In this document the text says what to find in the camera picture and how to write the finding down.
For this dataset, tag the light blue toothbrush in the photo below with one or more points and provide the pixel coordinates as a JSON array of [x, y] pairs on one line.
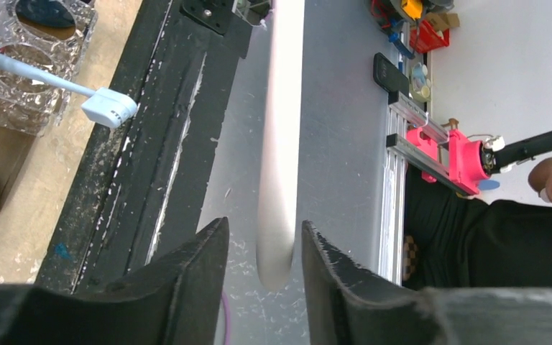
[[104, 106]]

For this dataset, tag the tape roll cluster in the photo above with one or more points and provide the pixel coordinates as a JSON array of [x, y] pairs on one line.
[[420, 83]]

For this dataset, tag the aluminium frame rail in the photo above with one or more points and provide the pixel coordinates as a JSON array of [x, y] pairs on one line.
[[395, 200]]

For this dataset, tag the red plastic crate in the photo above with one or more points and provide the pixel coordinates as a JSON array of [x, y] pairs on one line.
[[424, 39]]

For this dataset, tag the person in black shirt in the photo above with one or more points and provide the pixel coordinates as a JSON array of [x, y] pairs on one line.
[[468, 243]]

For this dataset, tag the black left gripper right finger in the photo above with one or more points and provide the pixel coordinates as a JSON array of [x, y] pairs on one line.
[[349, 304]]

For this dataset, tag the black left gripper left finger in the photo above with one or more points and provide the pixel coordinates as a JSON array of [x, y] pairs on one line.
[[173, 300]]

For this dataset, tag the oval dark wooden tray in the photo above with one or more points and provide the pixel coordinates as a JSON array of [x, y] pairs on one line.
[[14, 151]]

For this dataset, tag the black phone on table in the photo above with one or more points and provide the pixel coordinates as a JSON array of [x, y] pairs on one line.
[[388, 76]]

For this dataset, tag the clear crystal toothbrush holder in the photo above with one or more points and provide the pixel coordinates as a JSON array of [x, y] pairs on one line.
[[42, 45]]

